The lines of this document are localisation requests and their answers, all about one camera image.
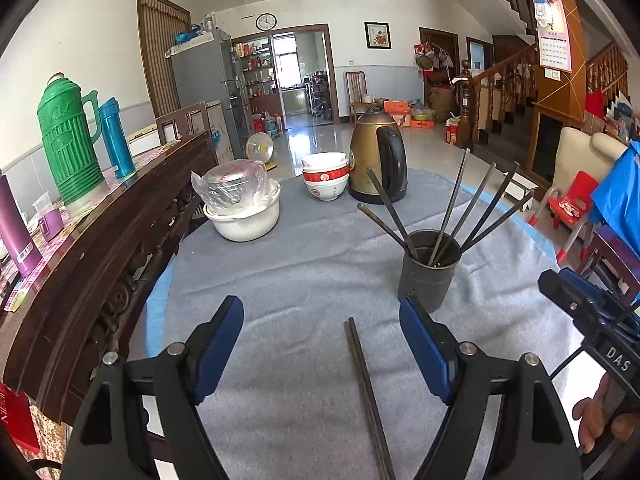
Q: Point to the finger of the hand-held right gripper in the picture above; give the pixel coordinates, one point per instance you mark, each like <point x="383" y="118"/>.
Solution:
<point x="590" y="287"/>
<point x="560" y="290"/>

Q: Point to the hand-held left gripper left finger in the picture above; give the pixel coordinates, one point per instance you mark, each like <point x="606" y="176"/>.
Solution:
<point x="220" y="345"/>

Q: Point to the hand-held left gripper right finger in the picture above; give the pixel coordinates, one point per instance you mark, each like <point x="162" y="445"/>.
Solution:
<point x="425" y="345"/>

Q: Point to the dark cylindrical chopstick holder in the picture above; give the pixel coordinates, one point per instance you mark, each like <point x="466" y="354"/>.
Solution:
<point x="425" y="280"/>

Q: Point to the dark wooden chopstick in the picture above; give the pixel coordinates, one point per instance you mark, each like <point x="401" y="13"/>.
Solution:
<point x="369" y="395"/>
<point x="362" y="395"/>

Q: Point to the bunch of dark chopsticks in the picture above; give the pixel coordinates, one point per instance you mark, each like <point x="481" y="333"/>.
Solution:
<point x="391" y="210"/>

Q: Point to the person's right hand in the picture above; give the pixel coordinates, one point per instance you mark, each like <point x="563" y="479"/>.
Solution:
<point x="592" y="420"/>

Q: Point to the dark purple wooden chair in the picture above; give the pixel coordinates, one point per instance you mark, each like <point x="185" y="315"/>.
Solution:
<point x="607" y="250"/>

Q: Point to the light blue table cover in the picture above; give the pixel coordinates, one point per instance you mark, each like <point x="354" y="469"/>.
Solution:
<point x="156" y="310"/>

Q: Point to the red plastic child chair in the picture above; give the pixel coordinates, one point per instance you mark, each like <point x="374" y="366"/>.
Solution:
<point x="570" y="200"/>

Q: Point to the blue cloth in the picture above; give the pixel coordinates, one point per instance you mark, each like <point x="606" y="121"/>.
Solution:
<point x="620" y="195"/>

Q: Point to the small white stool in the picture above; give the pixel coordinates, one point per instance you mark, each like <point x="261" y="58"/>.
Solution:
<point x="517" y="187"/>

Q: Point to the grey tablecloth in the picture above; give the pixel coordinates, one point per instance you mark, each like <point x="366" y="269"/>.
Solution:
<point x="310" y="270"/>

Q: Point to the white ceramic pot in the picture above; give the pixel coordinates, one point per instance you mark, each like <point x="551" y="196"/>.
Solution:
<point x="245" y="225"/>

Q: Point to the cream sofa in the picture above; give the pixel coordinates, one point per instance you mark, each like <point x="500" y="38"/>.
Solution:
<point x="575" y="155"/>

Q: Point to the carved dark wooden sideboard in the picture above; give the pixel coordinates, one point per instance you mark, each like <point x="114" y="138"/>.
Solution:
<point x="100" y="240"/>

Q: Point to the white bowl with red mark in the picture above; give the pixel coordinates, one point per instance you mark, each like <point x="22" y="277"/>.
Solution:
<point x="325" y="191"/>

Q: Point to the red-banded white bowl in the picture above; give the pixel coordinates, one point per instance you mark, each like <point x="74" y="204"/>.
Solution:
<point x="325" y="177"/>

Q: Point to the small round electric fan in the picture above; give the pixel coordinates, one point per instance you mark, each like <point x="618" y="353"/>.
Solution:
<point x="260" y="147"/>

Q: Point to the brass electric kettle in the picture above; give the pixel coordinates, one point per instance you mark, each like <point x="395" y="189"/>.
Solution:
<point x="367" y="150"/>

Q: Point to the purple cup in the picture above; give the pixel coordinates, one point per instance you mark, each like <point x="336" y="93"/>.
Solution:
<point x="51" y="225"/>

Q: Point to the red booklet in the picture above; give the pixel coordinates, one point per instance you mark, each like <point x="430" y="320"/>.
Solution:
<point x="15" y="420"/>

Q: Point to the carved wooden chair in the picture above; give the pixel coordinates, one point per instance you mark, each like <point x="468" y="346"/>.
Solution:
<point x="172" y="127"/>

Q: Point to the wooden staircase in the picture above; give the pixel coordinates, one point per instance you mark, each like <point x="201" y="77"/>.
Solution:
<point x="500" y="75"/>

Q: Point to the clear plastic cup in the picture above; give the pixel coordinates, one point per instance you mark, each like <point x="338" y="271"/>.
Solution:
<point x="42" y="202"/>

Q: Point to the purple thermos flask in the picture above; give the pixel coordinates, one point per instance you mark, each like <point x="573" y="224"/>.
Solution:
<point x="17" y="230"/>

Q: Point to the blue thermos flask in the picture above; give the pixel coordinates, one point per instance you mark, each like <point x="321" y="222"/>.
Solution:
<point x="116" y="135"/>

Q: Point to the orange cardboard box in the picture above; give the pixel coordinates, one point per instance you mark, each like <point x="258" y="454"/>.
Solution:
<point x="397" y="106"/>

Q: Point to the green thermos flask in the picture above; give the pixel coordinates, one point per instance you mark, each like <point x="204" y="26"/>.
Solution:
<point x="67" y="140"/>

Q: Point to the tall-backed wooden dining chair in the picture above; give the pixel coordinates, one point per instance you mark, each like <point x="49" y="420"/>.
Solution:
<point x="355" y="85"/>

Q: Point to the grey refrigerator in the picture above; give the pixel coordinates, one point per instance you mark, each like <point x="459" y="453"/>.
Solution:
<point x="200" y="75"/>

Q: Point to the striped door curtain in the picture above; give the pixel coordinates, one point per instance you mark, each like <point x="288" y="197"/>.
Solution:
<point x="160" y="50"/>

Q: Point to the wall calendar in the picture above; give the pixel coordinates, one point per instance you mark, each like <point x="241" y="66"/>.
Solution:
<point x="555" y="45"/>

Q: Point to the framed wall picture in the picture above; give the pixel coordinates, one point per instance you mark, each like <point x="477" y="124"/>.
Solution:
<point x="377" y="35"/>

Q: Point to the round wall clock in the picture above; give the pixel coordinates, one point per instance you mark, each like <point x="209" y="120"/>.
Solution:
<point x="266" y="21"/>

